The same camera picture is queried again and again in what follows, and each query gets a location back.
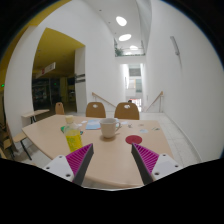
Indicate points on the wooden chair at left edge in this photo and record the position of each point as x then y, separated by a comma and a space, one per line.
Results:
7, 141

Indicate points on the wooden stair handrail left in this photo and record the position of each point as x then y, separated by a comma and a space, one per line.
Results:
101, 98

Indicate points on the wooden stair handrail right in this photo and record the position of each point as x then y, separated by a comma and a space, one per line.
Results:
158, 97

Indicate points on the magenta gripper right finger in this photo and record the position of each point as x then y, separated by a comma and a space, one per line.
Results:
153, 166

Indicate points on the white hanging sign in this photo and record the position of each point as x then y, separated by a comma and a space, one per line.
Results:
46, 70

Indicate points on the wooden stair handrail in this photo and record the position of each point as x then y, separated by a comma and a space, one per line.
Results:
158, 97
101, 98

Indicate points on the white ceramic mug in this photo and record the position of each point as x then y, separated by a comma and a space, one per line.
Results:
109, 127

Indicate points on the yellow plastic bottle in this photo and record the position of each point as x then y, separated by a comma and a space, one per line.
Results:
72, 134

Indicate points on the red round coaster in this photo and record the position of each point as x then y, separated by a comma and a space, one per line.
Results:
133, 139

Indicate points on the balcony potted plant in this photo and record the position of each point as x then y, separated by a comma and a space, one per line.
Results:
118, 52

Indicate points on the light blue round coaster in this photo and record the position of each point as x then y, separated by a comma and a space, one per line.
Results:
143, 131

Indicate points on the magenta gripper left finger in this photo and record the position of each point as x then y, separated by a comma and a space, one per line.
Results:
72, 167

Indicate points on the wooden chair right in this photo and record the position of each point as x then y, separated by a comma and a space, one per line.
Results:
127, 110

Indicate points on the small wooden side table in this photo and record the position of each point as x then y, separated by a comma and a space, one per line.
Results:
33, 114

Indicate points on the blue paper sheet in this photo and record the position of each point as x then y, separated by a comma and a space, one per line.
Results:
93, 124

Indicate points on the wooden chair left far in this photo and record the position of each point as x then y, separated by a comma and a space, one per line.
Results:
59, 108

